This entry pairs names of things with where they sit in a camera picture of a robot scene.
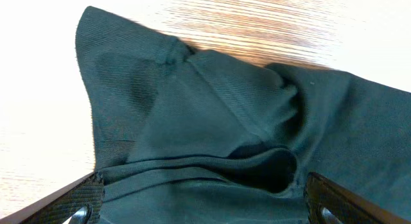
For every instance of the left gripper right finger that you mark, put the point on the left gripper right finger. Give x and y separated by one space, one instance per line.
330 203

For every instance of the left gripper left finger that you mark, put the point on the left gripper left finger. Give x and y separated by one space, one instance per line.
78 202

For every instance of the black polo shirt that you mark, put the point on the black polo shirt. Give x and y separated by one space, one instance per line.
196 136

